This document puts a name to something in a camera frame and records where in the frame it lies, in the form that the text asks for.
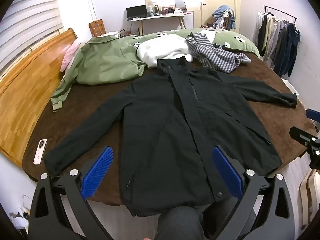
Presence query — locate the white desk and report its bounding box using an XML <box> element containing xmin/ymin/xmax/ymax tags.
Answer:
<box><xmin>126</xmin><ymin>13</ymin><xmax>194</xmax><ymax>36</ymax></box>

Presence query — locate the beige bentwood chair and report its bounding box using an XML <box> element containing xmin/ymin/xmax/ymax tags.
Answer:
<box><xmin>299</xmin><ymin>169</ymin><xmax>320</xmax><ymax>227</ymax></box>

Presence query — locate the white charging cable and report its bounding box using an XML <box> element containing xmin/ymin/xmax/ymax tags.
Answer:
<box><xmin>20</xmin><ymin>194</ymin><xmax>32</xmax><ymax>212</ymax></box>

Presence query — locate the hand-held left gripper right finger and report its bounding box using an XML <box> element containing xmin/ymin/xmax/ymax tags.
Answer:
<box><xmin>211</xmin><ymin>145</ymin><xmax>297</xmax><ymax>240</ymax></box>

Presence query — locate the wooden headboard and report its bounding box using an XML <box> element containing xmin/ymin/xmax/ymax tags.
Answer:
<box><xmin>0</xmin><ymin>27</ymin><xmax>78</xmax><ymax>168</ymax></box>

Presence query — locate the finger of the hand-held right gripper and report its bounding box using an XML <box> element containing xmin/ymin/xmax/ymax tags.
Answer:
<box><xmin>305</xmin><ymin>109</ymin><xmax>320</xmax><ymax>123</ymax></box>
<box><xmin>289</xmin><ymin>127</ymin><xmax>320</xmax><ymax>146</ymax></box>

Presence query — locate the blue and white clothes pile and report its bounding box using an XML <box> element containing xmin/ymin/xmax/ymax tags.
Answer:
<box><xmin>212</xmin><ymin>4</ymin><xmax>236</xmax><ymax>29</ymax></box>

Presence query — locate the pink pillow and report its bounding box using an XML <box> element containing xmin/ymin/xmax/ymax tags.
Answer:
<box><xmin>61</xmin><ymin>40</ymin><xmax>81</xmax><ymax>72</ymax></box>

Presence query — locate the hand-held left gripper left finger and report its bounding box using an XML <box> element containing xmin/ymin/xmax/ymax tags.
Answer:
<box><xmin>28</xmin><ymin>146</ymin><xmax>114</xmax><ymax>240</ymax></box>

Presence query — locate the green jacket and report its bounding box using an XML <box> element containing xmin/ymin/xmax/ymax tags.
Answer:
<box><xmin>51</xmin><ymin>35</ymin><xmax>147</xmax><ymax>112</ymax></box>

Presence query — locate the white floor stand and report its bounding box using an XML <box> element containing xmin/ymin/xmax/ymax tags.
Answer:
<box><xmin>194</xmin><ymin>1</ymin><xmax>207</xmax><ymax>27</ymax></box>

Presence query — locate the row of cosmetic bottles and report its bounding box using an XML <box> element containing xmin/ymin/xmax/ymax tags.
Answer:
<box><xmin>152</xmin><ymin>2</ymin><xmax>192</xmax><ymax>15</ymax></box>

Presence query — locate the white window blind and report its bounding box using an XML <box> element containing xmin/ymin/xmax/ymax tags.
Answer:
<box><xmin>0</xmin><ymin>0</ymin><xmax>63</xmax><ymax>64</ymax></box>

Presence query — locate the orange wooden chair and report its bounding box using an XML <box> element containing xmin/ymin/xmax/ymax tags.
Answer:
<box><xmin>89</xmin><ymin>19</ymin><xmax>107</xmax><ymax>37</ymax></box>

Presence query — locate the green panda print duvet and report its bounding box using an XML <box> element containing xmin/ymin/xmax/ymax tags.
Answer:
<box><xmin>120</xmin><ymin>28</ymin><xmax>260</xmax><ymax>55</ymax></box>

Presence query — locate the white printed pillow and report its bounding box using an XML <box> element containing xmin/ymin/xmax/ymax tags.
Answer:
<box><xmin>101</xmin><ymin>31</ymin><xmax>120</xmax><ymax>40</ymax></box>

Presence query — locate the brown bed blanket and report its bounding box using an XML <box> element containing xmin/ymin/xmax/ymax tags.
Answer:
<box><xmin>22</xmin><ymin>52</ymin><xmax>318</xmax><ymax>215</ymax></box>

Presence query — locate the row of hanging clothes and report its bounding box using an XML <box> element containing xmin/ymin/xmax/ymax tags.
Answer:
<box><xmin>251</xmin><ymin>10</ymin><xmax>302</xmax><ymax>78</ymax></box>

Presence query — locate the white wall cable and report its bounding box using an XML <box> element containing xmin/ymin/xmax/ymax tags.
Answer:
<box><xmin>84</xmin><ymin>0</ymin><xmax>98</xmax><ymax>23</ymax></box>

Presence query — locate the black jacket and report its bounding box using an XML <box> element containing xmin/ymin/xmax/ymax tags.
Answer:
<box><xmin>44</xmin><ymin>57</ymin><xmax>298</xmax><ymax>218</ymax></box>

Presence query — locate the white fleece garment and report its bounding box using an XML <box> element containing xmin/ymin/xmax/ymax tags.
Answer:
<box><xmin>136</xmin><ymin>34</ymin><xmax>194</xmax><ymax>68</ymax></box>

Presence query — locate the smartphone with white case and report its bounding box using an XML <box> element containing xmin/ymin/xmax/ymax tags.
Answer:
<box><xmin>33</xmin><ymin>139</ymin><xmax>48</xmax><ymax>165</ymax></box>

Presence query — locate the grey striped garment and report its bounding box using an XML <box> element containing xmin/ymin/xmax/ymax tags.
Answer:
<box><xmin>185</xmin><ymin>32</ymin><xmax>252</xmax><ymax>73</ymax></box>

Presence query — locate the black clothes rack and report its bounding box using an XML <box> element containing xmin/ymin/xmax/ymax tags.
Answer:
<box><xmin>264</xmin><ymin>4</ymin><xmax>298</xmax><ymax>22</ymax></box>

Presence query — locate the black monitor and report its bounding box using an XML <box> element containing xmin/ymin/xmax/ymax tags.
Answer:
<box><xmin>126</xmin><ymin>5</ymin><xmax>148</xmax><ymax>20</ymax></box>

